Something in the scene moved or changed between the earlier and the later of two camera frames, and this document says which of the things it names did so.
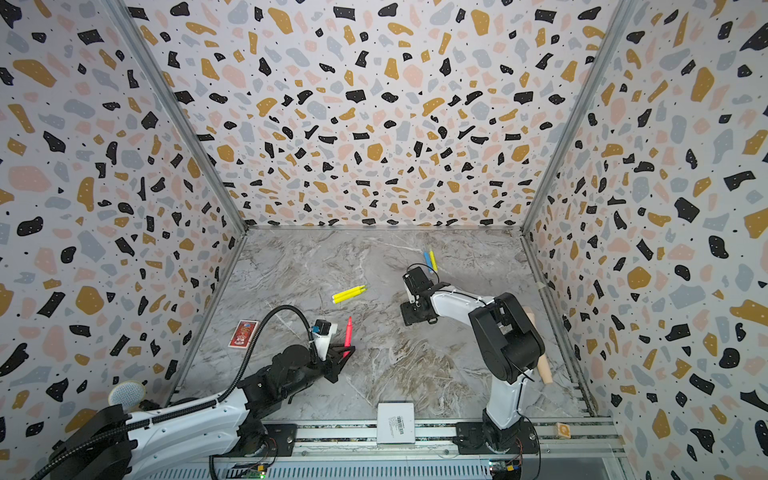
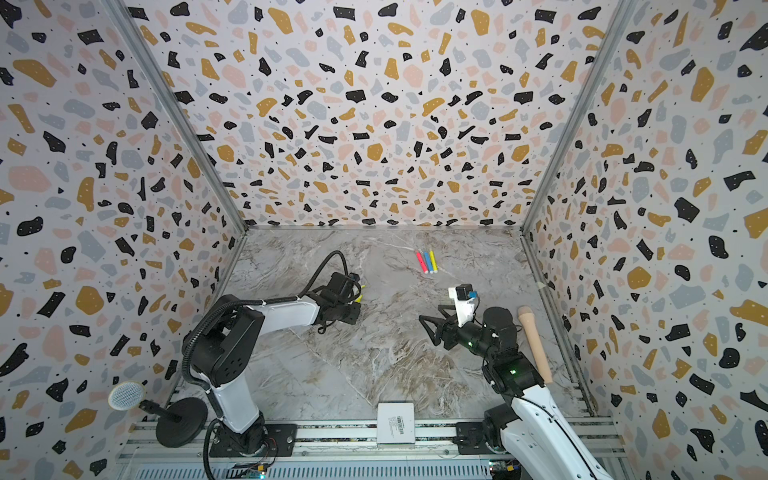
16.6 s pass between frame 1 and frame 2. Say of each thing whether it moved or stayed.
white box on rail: stayed
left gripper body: moved
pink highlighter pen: moved
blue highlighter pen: stayed
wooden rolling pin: stayed
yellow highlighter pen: stayed
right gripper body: moved
